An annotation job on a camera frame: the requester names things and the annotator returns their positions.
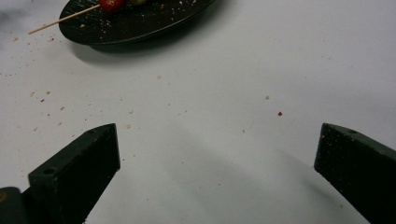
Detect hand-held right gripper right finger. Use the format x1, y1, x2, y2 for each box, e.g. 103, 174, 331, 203
313, 122, 396, 224

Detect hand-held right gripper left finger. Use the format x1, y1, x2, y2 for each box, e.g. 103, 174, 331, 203
21, 122, 121, 224

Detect thin wooden skewer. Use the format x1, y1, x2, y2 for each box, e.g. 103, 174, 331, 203
28, 3, 102, 35

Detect black round textured plate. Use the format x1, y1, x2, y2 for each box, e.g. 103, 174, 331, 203
58, 0, 217, 48

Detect red cored hawthorn fruit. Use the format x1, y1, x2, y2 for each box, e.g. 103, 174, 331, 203
98, 0, 126, 14

